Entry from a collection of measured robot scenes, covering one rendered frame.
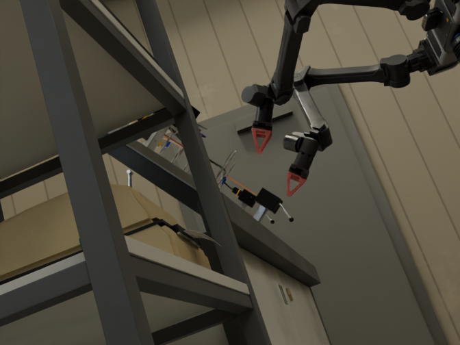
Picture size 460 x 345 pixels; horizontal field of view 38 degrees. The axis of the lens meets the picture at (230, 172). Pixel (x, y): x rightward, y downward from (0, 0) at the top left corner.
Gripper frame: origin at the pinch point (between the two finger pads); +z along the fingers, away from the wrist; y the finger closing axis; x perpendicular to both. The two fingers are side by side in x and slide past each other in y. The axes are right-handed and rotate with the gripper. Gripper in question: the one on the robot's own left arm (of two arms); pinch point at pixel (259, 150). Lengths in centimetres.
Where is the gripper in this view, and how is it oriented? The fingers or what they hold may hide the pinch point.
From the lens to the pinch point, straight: 231.4
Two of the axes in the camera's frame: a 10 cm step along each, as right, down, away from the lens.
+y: -0.7, -1.2, -9.9
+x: 9.9, 1.3, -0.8
